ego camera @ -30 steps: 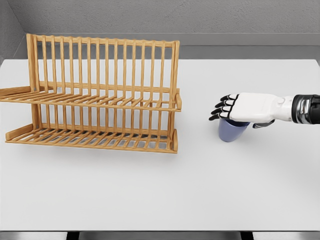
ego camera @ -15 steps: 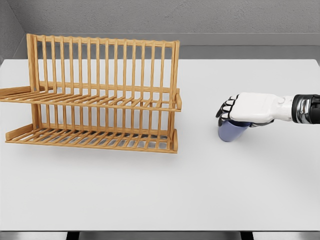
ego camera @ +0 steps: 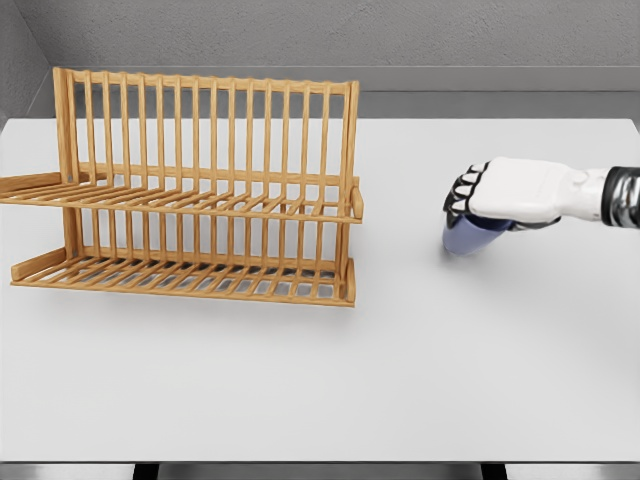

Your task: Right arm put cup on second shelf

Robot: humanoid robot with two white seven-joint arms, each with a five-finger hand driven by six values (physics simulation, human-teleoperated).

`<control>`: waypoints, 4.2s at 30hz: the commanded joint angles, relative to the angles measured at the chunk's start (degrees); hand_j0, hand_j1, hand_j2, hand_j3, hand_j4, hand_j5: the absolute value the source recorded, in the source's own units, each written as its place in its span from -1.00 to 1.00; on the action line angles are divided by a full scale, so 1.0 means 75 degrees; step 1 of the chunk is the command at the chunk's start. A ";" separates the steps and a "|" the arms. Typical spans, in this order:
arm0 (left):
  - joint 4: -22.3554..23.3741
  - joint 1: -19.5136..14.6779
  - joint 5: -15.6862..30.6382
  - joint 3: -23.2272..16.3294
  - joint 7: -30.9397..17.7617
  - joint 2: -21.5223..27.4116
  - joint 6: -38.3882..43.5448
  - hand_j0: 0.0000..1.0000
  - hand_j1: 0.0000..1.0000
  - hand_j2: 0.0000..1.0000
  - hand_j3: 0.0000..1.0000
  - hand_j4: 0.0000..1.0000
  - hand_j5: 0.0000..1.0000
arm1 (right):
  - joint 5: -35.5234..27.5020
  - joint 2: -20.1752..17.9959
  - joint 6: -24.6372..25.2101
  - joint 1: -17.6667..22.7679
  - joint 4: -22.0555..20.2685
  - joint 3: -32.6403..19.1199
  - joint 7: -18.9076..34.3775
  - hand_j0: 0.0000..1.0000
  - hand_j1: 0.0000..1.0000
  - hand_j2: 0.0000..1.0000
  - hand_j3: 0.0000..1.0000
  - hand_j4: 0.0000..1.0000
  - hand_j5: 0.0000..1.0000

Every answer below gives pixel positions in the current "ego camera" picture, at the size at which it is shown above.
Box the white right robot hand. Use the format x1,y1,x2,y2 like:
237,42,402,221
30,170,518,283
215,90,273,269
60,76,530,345
442,156,576,232

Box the blue cup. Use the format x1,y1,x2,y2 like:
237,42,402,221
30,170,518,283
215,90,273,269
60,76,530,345
441,213,512,256

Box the wooden two-tier dish rack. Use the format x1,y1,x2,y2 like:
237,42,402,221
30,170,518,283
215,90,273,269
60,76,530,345
0,66,365,308

